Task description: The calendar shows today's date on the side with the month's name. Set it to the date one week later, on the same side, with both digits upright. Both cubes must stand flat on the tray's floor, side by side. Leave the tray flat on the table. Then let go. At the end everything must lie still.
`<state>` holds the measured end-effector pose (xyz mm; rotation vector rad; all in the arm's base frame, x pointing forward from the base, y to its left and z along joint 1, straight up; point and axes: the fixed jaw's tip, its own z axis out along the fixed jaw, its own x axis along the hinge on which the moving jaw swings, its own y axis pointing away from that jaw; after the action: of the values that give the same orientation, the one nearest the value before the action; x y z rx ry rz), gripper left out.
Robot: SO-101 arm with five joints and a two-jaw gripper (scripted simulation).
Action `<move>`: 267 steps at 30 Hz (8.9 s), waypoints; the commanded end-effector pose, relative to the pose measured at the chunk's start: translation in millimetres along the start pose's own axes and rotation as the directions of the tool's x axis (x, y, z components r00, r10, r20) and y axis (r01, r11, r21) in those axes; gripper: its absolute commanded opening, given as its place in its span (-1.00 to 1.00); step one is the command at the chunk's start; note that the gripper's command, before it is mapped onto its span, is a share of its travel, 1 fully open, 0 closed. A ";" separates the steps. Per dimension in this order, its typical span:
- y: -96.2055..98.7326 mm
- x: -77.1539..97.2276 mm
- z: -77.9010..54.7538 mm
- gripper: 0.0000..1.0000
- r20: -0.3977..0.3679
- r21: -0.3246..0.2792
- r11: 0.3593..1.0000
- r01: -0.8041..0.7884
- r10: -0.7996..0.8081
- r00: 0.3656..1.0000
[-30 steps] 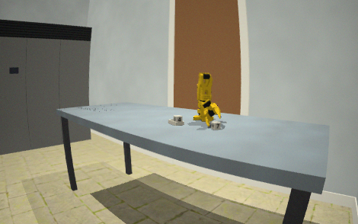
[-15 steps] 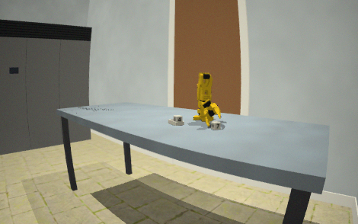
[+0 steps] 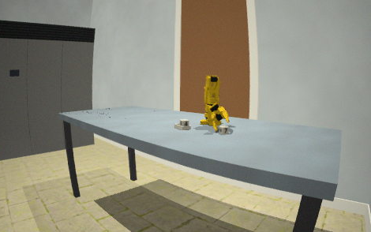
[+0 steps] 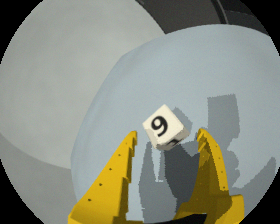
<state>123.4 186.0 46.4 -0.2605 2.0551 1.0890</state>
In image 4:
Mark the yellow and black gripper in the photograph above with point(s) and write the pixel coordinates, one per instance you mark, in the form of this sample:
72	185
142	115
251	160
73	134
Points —
106	201

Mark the white number cube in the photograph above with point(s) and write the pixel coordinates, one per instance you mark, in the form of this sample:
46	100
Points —
164	129

